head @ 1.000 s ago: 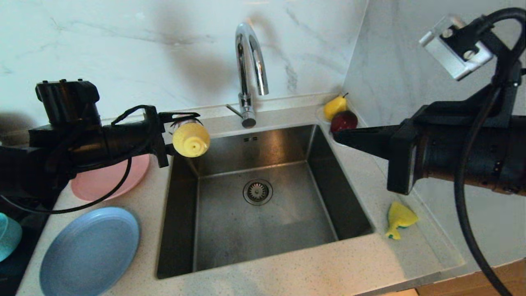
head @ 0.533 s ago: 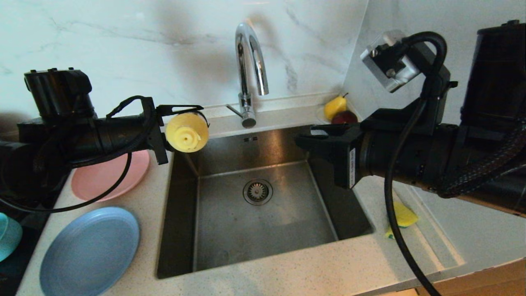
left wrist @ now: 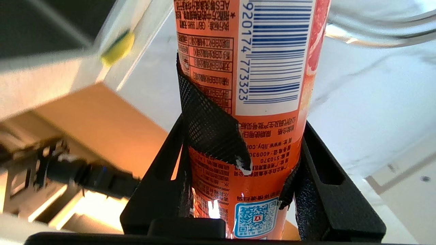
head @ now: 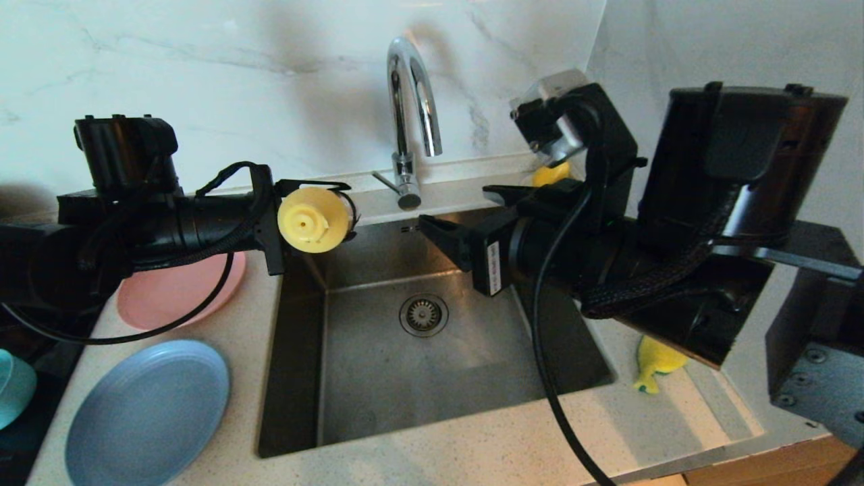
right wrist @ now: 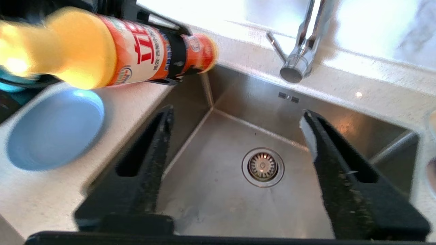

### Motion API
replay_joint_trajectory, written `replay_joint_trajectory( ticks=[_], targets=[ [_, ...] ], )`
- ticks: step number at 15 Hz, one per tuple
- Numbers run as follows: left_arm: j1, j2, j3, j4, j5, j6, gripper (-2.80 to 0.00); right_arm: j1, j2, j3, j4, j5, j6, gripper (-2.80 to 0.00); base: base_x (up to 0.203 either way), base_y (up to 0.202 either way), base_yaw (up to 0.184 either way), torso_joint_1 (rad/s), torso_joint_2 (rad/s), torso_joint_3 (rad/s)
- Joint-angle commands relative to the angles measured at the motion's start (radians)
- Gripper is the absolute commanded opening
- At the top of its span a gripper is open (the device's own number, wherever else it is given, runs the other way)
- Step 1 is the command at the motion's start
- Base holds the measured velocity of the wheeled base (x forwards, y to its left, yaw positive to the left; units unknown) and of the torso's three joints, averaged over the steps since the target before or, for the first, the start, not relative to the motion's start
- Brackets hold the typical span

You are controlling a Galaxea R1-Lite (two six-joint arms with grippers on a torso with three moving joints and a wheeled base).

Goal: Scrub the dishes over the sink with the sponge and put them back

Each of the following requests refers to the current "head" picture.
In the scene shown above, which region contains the teal cup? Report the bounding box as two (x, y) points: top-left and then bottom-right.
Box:
(0, 349), (38, 431)

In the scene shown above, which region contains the metal sink drain strainer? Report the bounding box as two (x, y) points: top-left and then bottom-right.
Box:
(398, 294), (450, 338)

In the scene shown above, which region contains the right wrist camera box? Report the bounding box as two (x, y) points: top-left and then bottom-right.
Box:
(510, 70), (589, 166)

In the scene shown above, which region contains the black glass cooktop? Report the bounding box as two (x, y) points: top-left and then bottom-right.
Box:
(0, 317), (88, 486)

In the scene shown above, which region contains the thick black braided hose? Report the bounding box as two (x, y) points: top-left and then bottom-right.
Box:
(132, 162), (271, 271)
(580, 182), (784, 319)

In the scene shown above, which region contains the pink plate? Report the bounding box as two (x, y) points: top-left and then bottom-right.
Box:
(116, 251), (247, 332)

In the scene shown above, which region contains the yellow sponge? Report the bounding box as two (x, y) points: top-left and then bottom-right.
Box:
(632, 335), (689, 395)

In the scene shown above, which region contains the yellow pear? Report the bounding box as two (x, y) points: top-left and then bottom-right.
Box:
(532, 162), (574, 188)

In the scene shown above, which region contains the chrome gooseneck faucet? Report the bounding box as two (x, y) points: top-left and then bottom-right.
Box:
(371, 37), (443, 211)

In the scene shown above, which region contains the orange dish soap bottle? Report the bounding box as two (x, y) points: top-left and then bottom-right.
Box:
(277, 187), (353, 254)

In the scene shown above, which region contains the wooden cabinet panel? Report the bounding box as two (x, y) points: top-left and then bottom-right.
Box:
(682, 432), (864, 486)

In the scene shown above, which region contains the stainless steel sink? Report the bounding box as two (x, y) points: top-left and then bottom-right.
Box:
(256, 205), (616, 458)

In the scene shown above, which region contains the blue plate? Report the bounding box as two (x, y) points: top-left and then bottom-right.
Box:
(65, 339), (232, 486)

